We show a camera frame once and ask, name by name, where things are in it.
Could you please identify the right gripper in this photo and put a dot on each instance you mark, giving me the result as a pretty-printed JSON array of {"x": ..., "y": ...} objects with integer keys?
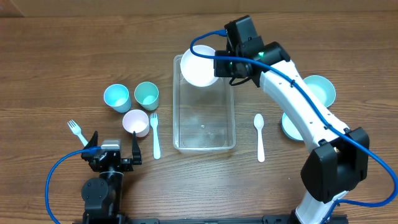
[{"x": 222, "y": 71}]

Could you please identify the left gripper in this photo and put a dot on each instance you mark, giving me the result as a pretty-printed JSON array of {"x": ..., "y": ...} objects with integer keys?
[{"x": 128, "y": 163}]

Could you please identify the pink plastic cup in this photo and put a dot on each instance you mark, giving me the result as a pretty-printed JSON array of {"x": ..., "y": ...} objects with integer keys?
[{"x": 136, "y": 121}]

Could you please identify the pink plastic bowl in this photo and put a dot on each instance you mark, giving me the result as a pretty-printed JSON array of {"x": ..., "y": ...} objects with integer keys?
[{"x": 198, "y": 71}]

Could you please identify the green plastic bowl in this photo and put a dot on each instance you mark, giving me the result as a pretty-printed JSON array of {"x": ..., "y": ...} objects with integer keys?
[{"x": 322, "y": 88}]

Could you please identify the blue plastic bowl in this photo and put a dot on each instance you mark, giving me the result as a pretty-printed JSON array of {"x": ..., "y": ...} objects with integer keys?
[{"x": 289, "y": 129}]

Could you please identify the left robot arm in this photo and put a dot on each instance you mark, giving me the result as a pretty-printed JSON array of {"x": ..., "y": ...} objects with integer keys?
[{"x": 102, "y": 195}]

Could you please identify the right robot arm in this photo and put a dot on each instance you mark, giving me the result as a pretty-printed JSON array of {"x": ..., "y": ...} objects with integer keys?
[{"x": 338, "y": 159}]

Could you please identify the clear plastic container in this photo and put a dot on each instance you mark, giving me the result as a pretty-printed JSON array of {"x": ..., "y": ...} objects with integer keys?
[{"x": 203, "y": 117}]

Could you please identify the pale green plastic fork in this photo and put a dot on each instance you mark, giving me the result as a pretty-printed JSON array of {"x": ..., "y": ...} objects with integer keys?
[{"x": 76, "y": 130}]

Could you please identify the light blue plastic fork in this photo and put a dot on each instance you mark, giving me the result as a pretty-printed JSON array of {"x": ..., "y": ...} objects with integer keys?
[{"x": 154, "y": 122}]

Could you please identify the blue plastic cup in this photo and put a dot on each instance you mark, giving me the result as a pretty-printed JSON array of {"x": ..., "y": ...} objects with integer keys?
[{"x": 117, "y": 96}]

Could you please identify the green plastic cup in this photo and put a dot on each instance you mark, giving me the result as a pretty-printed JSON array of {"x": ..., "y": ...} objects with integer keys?
[{"x": 147, "y": 95}]

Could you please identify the pink plastic spoon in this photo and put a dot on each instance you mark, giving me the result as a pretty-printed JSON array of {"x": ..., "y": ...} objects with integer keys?
[{"x": 259, "y": 124}]

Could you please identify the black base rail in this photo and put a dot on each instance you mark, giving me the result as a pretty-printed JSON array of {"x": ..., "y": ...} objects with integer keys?
[{"x": 266, "y": 219}]

